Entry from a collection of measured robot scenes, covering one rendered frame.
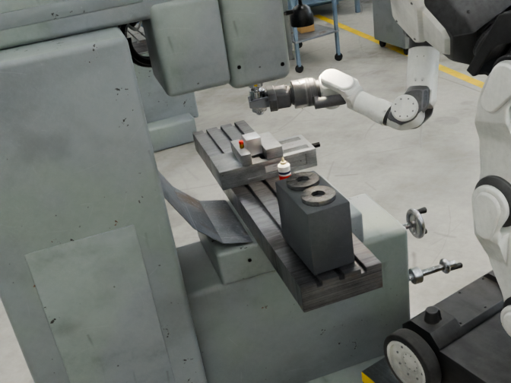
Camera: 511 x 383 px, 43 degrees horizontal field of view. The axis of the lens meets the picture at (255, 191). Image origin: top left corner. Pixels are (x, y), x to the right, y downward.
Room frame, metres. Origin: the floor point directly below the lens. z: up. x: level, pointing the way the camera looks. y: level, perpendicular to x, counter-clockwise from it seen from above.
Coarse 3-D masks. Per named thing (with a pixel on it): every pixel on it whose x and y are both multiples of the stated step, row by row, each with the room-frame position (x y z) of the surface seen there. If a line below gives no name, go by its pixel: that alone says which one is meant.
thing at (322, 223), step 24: (288, 192) 1.52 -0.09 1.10; (312, 192) 1.47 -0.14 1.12; (336, 192) 1.48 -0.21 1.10; (288, 216) 1.52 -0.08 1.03; (312, 216) 1.39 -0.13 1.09; (336, 216) 1.41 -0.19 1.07; (288, 240) 1.55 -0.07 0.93; (312, 240) 1.39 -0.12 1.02; (336, 240) 1.41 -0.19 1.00; (312, 264) 1.39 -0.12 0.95; (336, 264) 1.40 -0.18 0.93
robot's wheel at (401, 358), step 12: (396, 336) 1.48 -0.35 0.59; (408, 336) 1.46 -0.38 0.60; (420, 336) 1.45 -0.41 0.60; (384, 348) 1.53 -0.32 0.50; (396, 348) 1.50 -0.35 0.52; (408, 348) 1.43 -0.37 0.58; (420, 348) 1.41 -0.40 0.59; (396, 360) 1.51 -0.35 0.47; (408, 360) 1.46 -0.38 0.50; (420, 360) 1.39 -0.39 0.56; (432, 360) 1.39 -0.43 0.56; (396, 372) 1.48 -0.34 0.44; (408, 372) 1.46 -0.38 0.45; (420, 372) 1.42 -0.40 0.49; (432, 372) 1.37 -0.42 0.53
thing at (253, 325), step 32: (384, 224) 1.91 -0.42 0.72; (192, 256) 1.89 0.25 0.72; (384, 256) 1.83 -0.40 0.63; (192, 288) 1.71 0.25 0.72; (224, 288) 1.70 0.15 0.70; (256, 288) 1.72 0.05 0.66; (384, 288) 1.83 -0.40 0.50; (224, 320) 1.69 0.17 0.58; (256, 320) 1.72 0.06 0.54; (288, 320) 1.74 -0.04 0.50; (320, 320) 1.77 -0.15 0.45; (352, 320) 1.80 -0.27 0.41; (384, 320) 1.83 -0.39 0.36; (224, 352) 1.69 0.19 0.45; (256, 352) 1.71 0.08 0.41; (288, 352) 1.74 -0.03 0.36; (320, 352) 1.77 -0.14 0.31; (352, 352) 1.80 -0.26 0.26
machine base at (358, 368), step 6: (372, 360) 1.81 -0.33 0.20; (378, 360) 1.80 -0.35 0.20; (354, 366) 1.79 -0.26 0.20; (360, 366) 1.79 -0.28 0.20; (366, 366) 1.78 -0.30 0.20; (336, 372) 1.77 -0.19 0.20; (342, 372) 1.77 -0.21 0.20; (348, 372) 1.76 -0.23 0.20; (354, 372) 1.76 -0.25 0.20; (360, 372) 1.76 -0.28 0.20; (318, 378) 1.76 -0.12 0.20; (324, 378) 1.75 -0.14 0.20; (330, 378) 1.75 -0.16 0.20; (336, 378) 1.74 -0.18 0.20; (342, 378) 1.74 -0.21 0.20; (348, 378) 1.73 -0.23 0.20; (354, 378) 1.73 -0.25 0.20; (360, 378) 1.73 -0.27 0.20
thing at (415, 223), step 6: (408, 210) 2.07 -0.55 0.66; (414, 210) 2.04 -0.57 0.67; (420, 210) 2.04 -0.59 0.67; (426, 210) 2.04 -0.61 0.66; (408, 216) 2.07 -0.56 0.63; (414, 216) 2.03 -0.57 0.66; (420, 216) 2.01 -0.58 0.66; (408, 222) 2.04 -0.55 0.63; (414, 222) 2.03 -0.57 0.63; (420, 222) 1.99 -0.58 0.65; (408, 228) 2.02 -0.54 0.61; (414, 228) 2.03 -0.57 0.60; (420, 228) 1.99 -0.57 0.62; (414, 234) 2.03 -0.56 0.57; (420, 234) 1.99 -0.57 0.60
